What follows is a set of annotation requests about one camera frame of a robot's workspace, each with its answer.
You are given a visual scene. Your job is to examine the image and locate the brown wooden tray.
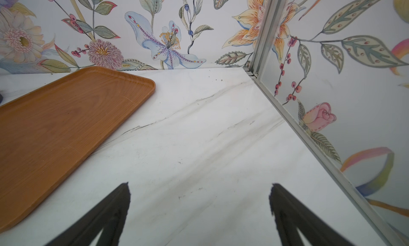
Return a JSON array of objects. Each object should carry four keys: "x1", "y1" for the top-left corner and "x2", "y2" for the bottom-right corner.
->
[{"x1": 1, "y1": 67, "x2": 156, "y2": 231}]

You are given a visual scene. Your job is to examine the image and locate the aluminium frame post right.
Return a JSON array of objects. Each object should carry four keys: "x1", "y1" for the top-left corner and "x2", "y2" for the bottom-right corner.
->
[{"x1": 251, "y1": 0, "x2": 409, "y2": 246}]

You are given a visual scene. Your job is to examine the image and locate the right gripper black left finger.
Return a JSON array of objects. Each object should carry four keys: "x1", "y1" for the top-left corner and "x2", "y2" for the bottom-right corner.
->
[{"x1": 47, "y1": 183, "x2": 131, "y2": 246}]

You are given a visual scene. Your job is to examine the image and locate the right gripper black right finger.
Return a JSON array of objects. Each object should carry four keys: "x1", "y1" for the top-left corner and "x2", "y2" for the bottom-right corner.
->
[{"x1": 269, "y1": 183, "x2": 352, "y2": 246}]

